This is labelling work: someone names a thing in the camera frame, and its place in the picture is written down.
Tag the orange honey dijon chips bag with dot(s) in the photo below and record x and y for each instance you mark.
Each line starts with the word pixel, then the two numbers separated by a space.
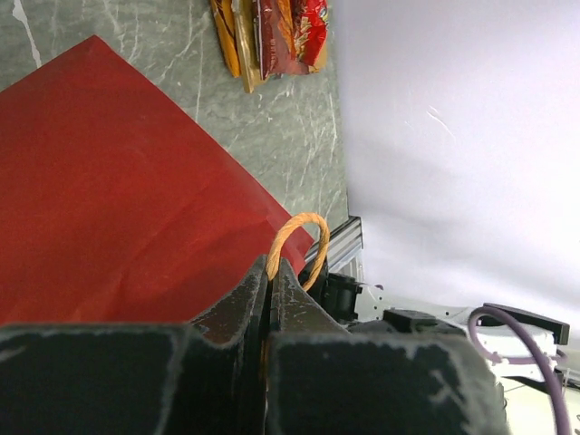
pixel 226 32

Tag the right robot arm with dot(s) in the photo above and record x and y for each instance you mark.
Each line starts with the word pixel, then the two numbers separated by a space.
pixel 362 307

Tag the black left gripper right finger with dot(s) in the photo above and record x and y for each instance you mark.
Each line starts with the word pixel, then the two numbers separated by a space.
pixel 323 379

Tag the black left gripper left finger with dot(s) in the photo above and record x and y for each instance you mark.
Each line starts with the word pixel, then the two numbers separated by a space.
pixel 198 377

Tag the aluminium rail frame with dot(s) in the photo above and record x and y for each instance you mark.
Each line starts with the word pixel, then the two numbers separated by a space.
pixel 346 242

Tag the red Doritos bag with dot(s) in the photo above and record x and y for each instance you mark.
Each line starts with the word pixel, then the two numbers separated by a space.
pixel 276 53

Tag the red paper bag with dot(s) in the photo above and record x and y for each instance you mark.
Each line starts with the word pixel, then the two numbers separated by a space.
pixel 115 205

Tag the red rice cracker mix bag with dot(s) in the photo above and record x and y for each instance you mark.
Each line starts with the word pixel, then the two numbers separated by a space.
pixel 310 20

